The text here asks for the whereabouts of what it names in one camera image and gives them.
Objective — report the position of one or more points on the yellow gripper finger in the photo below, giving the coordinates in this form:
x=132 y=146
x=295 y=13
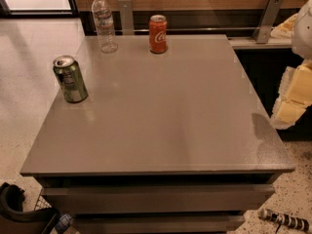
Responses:
x=285 y=114
x=300 y=88

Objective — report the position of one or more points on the red coke can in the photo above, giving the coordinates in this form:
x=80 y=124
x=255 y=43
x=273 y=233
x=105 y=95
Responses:
x=158 y=34

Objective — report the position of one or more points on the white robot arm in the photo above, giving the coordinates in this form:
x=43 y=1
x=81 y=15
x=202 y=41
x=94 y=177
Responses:
x=298 y=28

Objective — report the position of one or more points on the green soda can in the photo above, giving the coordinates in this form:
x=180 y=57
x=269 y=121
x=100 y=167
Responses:
x=70 y=79

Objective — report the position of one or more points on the black white striped stick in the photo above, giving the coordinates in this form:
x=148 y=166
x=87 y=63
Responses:
x=291 y=222

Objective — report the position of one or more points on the grey drawer cabinet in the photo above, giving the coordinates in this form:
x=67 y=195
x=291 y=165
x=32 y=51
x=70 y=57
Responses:
x=163 y=144

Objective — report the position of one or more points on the clear plastic water bottle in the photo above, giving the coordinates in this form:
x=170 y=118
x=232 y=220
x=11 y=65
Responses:
x=104 y=23

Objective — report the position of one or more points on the blue cylindrical object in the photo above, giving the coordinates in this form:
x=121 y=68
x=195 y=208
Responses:
x=64 y=223

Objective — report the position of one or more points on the right metal wall bracket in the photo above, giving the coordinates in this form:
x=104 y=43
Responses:
x=262 y=33

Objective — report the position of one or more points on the metal wall bracket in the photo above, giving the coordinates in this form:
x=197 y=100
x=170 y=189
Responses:
x=126 y=16
x=262 y=33

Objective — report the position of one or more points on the left metal wall bracket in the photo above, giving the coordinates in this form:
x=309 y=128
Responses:
x=126 y=16

